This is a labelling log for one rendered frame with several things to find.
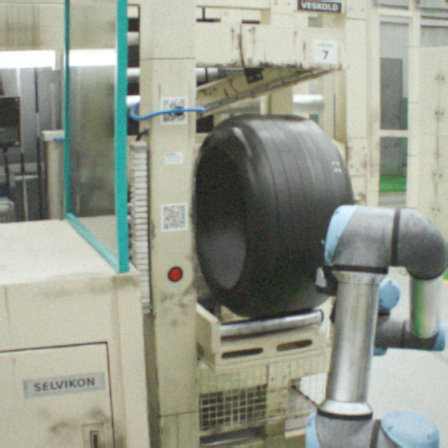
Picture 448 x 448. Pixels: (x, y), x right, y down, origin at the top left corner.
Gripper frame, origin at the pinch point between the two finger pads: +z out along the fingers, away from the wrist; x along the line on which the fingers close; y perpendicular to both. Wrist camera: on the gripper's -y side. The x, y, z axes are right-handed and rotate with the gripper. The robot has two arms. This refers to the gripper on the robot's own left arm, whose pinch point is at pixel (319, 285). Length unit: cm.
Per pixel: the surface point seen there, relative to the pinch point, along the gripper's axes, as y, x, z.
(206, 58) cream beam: 67, 16, 37
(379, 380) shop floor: -86, -119, 147
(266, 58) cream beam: 68, -5, 37
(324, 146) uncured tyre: 37.7, -4.7, 2.7
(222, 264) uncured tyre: 1.6, 9.2, 48.1
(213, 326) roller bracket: -9.5, 27.9, 9.0
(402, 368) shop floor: -85, -141, 156
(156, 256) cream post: 9.7, 39.9, 18.2
